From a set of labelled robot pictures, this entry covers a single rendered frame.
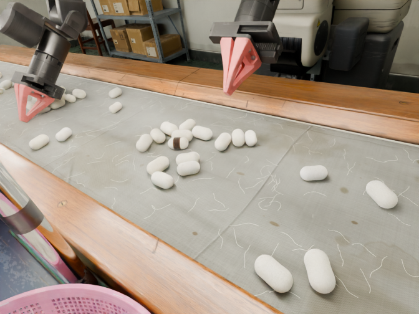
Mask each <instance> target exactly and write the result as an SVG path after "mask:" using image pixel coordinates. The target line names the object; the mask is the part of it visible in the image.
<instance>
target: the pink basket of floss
mask: <svg viewBox="0 0 419 314"><path fill-rule="evenodd" d="M53 299H54V300H53ZM32 304H33V305H32ZM67 305H68V306H67ZM27 306H28V307H27ZM62 306H63V307H62ZM20 308H21V309H20ZM34 308H35V309H34ZM15 310H16V312H15ZM29 310H30V311H29ZM41 310H43V311H41ZM59 310H60V311H59ZM23 312H24V313H23ZM36 312H37V313H36ZM9 313H11V314H31V313H32V314H151V313H150V312H149V311H148V310H147V309H146V308H144V307H143V306H141V305H140V304H139V303H138V302H136V301H135V300H133V299H131V298H130V297H128V296H126V295H124V294H122V293H120V292H117V291H115V290H112V289H110V288H105V287H101V286H97V285H89V284H81V283H72V284H62V285H53V286H48V287H42V288H38V289H35V290H31V291H28V292H24V293H21V294H19V295H16V296H13V297H11V298H8V299H6V300H3V301H1V302H0V314H9Z"/></svg>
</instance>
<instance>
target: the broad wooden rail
mask: <svg viewBox="0 0 419 314"><path fill-rule="evenodd" d="M35 51H36V49H34V48H28V47H18V46H13V45H0V61H2V62H7V63H11V64H17V65H23V66H26V67H28V66H29V64H30V63H31V60H32V57H33V55H34V53H35ZM60 73H61V74H67V75H73V76H76V77H82V78H85V79H91V80H97V81H101V82H107V83H112V84H116V85H122V86H126V87H132V88H137V89H141V90H147V91H151V92H156V93H162V94H165V95H171V96H175V97H181V98H187V99H190V100H196V101H200V102H206V103H212V104H215V105H221V106H225V107H231V108H236V109H240V110H246V111H249V112H255V113H261V114H265V115H270V116H274V117H280V118H286V119H290V120H295V121H301V122H305V123H310V124H314V125H320V126H326V127H329V128H335V129H339V130H345V131H351V132H354V133H360V134H364V135H370V136H376V137H379V138H385V139H388V140H394V141H400V142H404V143H409V144H413V145H419V93H409V92H399V91H393V90H382V89H377V88H367V87H356V86H351V85H341V84H334V83H324V82H314V81H308V80H298V79H292V78H282V77H272V76H266V75H256V74H251V75H250V76H249V77H248V78H247V79H246V80H245V81H243V82H242V83H241V85H240V86H239V87H238V88H237V89H236V90H235V91H234V92H233V94H232V95H231V96H227V95H226V94H225V93H224V92H223V79H224V70H213V69H203V68H197V67H187V66H181V65H171V64H161V63H155V62H145V61H139V60H129V59H119V58H113V57H102V56H97V55H87V54H76V53H71V52H69V53H68V54H67V57H66V59H65V62H64V64H63V66H62V69H61V71H60Z"/></svg>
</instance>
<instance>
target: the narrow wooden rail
mask: <svg viewBox="0 0 419 314"><path fill-rule="evenodd" d="M0 162H1V163H2V164H3V166H4V167H5V168H6V169H7V170H8V171H9V173H10V174H11V175H12V177H13V178H14V179H15V180H16V181H17V183H18V184H19V185H20V187H21V188H23V190H24V191H25V192H26V194H27V195H28V196H29V197H30V198H31V200H32V201H33V202H34V204H35V205H36V206H37V207H38V208H39V209H40V211H41V212H42V213H43V215H45V217H46V218H47V219H48V220H49V222H50V223H51V224H52V225H53V226H54V228H55V229H56V230H57V231H58V233H59V234H60V235H61V236H62V237H63V239H64V240H65V241H66V242H67V243H68V245H69V246H70V247H71V249H72V250H73V251H74V252H75V253H76V254H77V256H78V257H79V258H80V260H81V261H82V262H83V263H84V264H85V265H86V266H87V267H88V268H89V269H90V270H91V271H93V272H94V273H95V274H96V275H98V276H99V277H100V278H101V279H102V280H103V281H104V282H106V283H107V284H108V285H109V286H111V287H112V288H113V290H115V291H117V292H120V293H122V294H124V295H126V296H128V297H130V298H131V299H133V300H135V301H136V302H138V303H139V304H140V305H141V306H143V307H144V308H146V309H147V310H148V311H149V312H150V313H151V314H284V313H283V312H281V311H279V310H278V309H276V308H274V307H272V306H271V305H269V304H268V303H266V302H264V301H263V300H261V299H260V298H258V297H256V296H254V295H253V294H251V293H249V292H248V291H246V290H245V289H243V288H241V287H239V286H238V285H236V284H235V283H233V282H231V281H230V280H228V279H226V278H224V277H223V276H221V275H220V274H218V273H216V272H215V271H213V270H211V269H209V268H208V267H206V266H205V265H203V264H201V263H200V262H198V261H197V260H195V259H193V258H191V257H190V256H188V255H186V254H185V253H183V252H182V251H180V250H178V249H176V248H175V247H173V246H172V245H170V244H168V243H167V242H165V241H164V240H161V239H160V238H158V237H157V236H155V235H153V234H152V233H150V232H148V231H146V230H145V229H143V228H142V227H140V226H138V225H137V224H135V223H134V222H132V221H130V220H128V219H127V218H125V217H123V216H122V215H120V214H119V213H117V212H115V211H113V210H112V209H110V208H109V207H107V206H105V205H104V204H102V203H101V202H98V201H97V200H95V199H94V198H92V197H90V196H89V195H87V194H86V193H83V192H82V191H80V190H79V189H77V188H75V187H73V186H72V185H71V184H69V183H67V182H65V181H64V180H62V179H60V178H59V177H57V176H56V175H54V174H52V173H50V172H49V171H47V170H46V169H44V168H42V167H41V166H39V165H38V164H35V163H34V162H32V161H31V160H29V159H27V158H26V157H24V156H23V155H20V154H19V153H17V152H16V151H14V150H12V149H10V148H9V147H8V146H6V145H4V144H2V143H1V142H0Z"/></svg>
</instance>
